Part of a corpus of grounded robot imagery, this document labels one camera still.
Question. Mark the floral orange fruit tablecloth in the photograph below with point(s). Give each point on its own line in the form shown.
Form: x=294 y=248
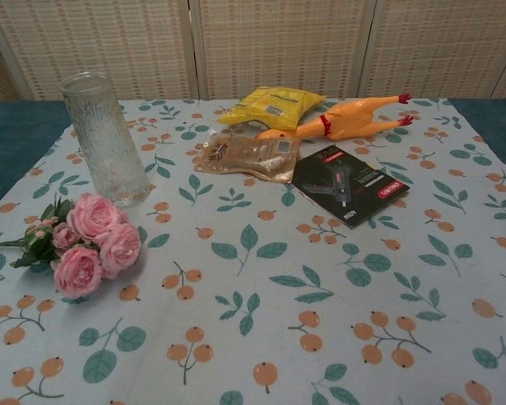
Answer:
x=253 y=316

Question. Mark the brown transparent food pouch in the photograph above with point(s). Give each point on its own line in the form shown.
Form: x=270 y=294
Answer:
x=249 y=156

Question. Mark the clear textured glass vase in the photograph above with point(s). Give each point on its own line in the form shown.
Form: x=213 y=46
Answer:
x=105 y=147

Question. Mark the black glue gun package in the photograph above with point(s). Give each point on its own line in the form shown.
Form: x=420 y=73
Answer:
x=350 y=190

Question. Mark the yellow snack bag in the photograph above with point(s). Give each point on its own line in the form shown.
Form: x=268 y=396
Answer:
x=274 y=105

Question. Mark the pink artificial rose bouquet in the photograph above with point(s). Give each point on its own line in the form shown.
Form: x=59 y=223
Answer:
x=88 y=219

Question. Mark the yellow rubber chicken toy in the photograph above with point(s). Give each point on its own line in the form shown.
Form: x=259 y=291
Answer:
x=346 y=120

